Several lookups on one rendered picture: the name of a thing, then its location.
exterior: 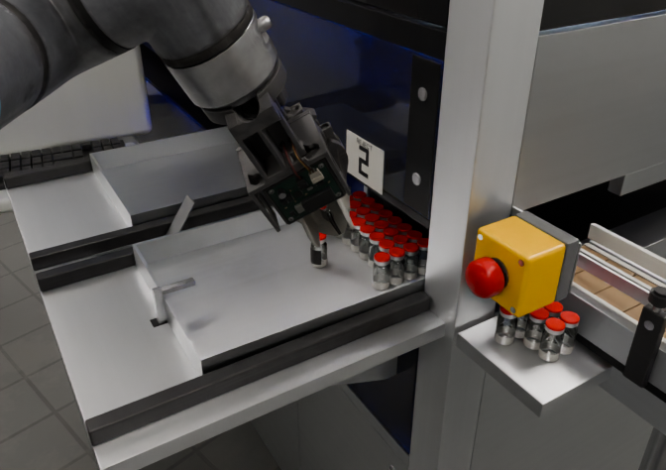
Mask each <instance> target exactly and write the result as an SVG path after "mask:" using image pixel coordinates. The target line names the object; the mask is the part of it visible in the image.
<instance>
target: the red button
mask: <svg viewBox="0 0 666 470"><path fill-rule="evenodd" d="M465 278H466V282H467V285H468V287H469V289H470V290H471V292H472V293H473V294H474V295H476V296H478V297H481V298H490V297H493V296H495V295H497V294H500V293H501V292H502V290H503V288H504V276H503V272H502V270H501V268H500V266H499V264H498V263H497V262H496V261H495V260H493V259H492V258H490V257H482V258H479V259H477V260H474V261H472V262H471V263H470V264H469V265H468V267H467V269H466V272H465Z"/></svg>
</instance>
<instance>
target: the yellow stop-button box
mask: <svg viewBox="0 0 666 470"><path fill-rule="evenodd" d="M579 242H580V241H579V239H578V238H576V237H574V236H572V235H570V234H569V233H567V232H565V231H563V230H561V229H559V228H558V227H556V226H554V225H552V224H550V223H549V222H547V221H545V220H543V219H541V218H539V217H538V216H536V215H534V214H532V213H530V212H528V211H523V212H520V213H517V214H516V215H515V216H511V217H509V218H506V219H503V220H500V221H498V222H495V223H492V224H489V225H486V226H483V227H481V228H479V230H478V236H477V243H476V251H475V258H474V260H477V259H479V258H482V257H490V258H492V259H493V260H495V261H496V262H497V263H498V264H499V266H500V268H501V270H502V272H503V276H504V288H503V290H502V292H501V293H500V294H497V295H495V296H493V297H491V299H493V300H494V301H495V302H497V303H498V304H499V305H501V306H502V307H504V308H505V309H506V310H508V311H509V312H510V313H512V314H513V315H515V316H516V317H522V316H524V315H526V314H528V313H530V312H532V311H534V310H536V309H539V308H541V307H543V306H545V305H548V304H550V303H552V302H553V301H559V300H561V299H563V298H565V297H566V296H567V294H568V289H569V285H570V281H571V277H572V273H573V268H574V264H575V259H576V255H577V251H578V246H579Z"/></svg>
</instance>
